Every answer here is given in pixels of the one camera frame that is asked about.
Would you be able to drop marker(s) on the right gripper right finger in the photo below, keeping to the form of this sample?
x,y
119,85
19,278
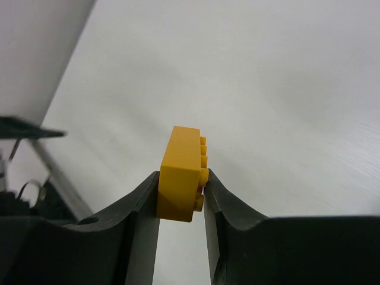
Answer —
x,y
247,247

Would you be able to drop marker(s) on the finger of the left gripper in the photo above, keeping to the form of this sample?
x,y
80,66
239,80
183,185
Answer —
x,y
13,127

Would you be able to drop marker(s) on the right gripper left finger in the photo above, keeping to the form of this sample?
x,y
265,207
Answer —
x,y
114,246

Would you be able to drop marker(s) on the yellow lego brick cluster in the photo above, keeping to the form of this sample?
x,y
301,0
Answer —
x,y
183,175

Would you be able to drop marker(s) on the aluminium rail front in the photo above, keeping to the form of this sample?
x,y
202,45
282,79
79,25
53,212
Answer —
x,y
65,189

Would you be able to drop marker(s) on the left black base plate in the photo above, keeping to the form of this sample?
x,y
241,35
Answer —
x,y
49,205

